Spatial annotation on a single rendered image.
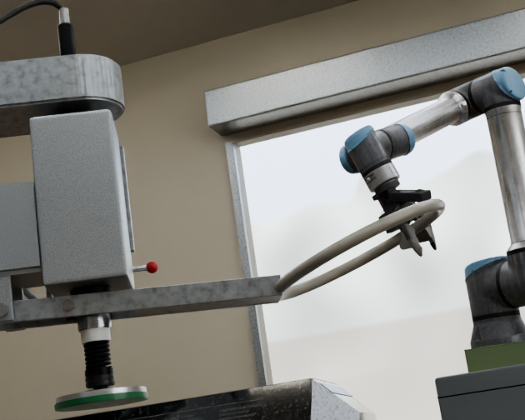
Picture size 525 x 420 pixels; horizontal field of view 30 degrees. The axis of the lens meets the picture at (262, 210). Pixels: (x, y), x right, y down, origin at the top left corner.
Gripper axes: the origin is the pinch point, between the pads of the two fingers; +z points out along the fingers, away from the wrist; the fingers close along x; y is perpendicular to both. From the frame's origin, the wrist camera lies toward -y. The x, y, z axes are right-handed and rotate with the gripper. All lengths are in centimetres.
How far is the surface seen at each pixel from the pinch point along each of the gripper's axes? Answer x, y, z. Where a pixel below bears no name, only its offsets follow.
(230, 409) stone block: 75, 4, 15
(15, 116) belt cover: 78, 27, -74
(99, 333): 81, 30, -16
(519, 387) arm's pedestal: -30, 24, 45
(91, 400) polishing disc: 92, 27, -2
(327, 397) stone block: 60, -9, 22
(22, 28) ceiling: -168, 399, -321
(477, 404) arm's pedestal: -22, 34, 44
